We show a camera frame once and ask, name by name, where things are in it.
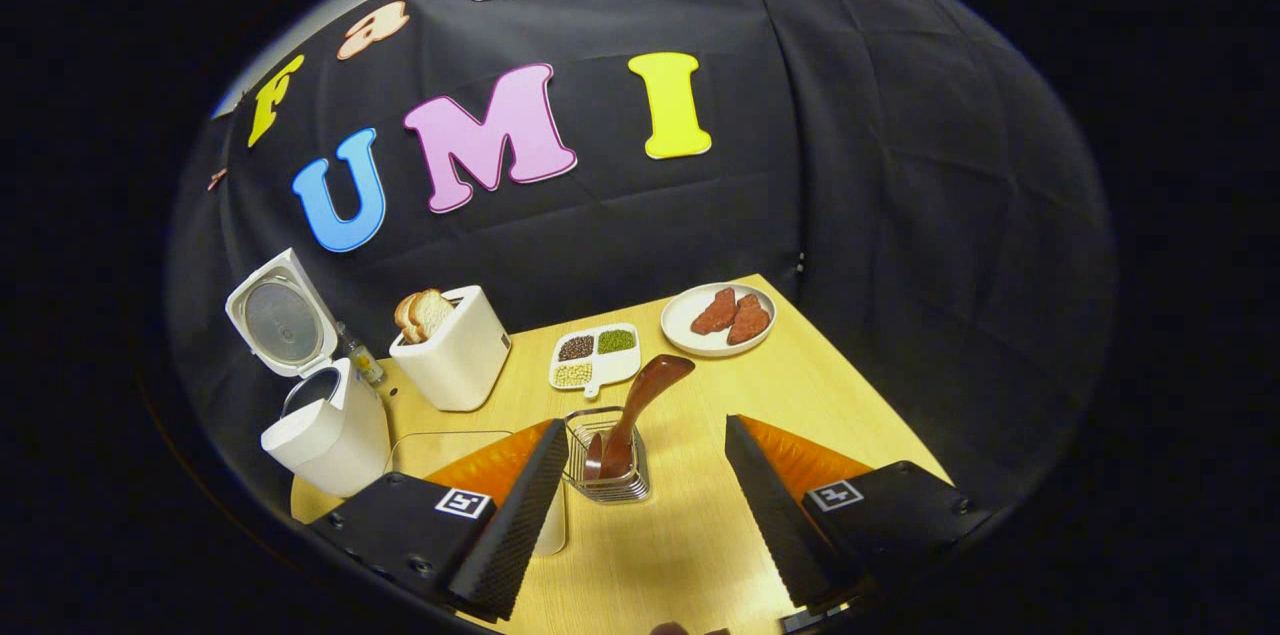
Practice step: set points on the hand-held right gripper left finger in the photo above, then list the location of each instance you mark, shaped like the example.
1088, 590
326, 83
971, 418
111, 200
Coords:
515, 525

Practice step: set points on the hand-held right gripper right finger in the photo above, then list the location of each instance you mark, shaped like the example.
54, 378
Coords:
775, 515

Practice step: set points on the brown wooden spoon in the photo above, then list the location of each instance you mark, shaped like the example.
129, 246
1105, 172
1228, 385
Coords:
650, 385

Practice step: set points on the white rice cooker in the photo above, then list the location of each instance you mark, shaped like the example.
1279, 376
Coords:
330, 435

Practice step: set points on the clear glass container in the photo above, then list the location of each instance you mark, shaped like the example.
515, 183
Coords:
440, 450

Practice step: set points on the white divided grain dish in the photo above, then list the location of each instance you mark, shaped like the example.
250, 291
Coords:
595, 385

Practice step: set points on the white toaster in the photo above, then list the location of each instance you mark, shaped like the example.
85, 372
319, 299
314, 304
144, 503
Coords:
455, 365

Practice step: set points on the white round plate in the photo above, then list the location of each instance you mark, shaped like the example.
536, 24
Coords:
690, 340

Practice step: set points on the red meat slice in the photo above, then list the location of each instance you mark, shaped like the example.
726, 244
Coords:
750, 320
715, 311

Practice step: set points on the small glass bottle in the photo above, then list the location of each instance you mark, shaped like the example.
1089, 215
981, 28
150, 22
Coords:
362, 360

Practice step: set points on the toasted bread slice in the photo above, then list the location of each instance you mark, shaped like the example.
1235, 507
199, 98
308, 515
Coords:
405, 315
432, 312

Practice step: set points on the black backdrop cloth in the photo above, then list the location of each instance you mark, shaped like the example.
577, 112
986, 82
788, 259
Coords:
900, 215

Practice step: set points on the pink clothes clip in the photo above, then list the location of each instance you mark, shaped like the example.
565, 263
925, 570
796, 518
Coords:
217, 180

